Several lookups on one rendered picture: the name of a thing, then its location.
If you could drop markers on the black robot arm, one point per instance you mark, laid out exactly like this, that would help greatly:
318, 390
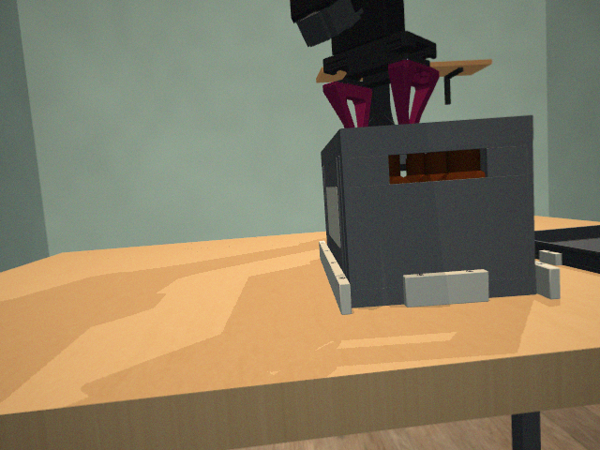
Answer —
368, 20

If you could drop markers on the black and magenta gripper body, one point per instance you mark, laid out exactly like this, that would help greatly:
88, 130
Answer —
374, 57

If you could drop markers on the brown glass bottle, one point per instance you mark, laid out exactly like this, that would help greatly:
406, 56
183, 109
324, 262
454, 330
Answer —
394, 171
434, 166
462, 164

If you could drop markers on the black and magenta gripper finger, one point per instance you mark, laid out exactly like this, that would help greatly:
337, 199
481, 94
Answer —
404, 74
338, 92

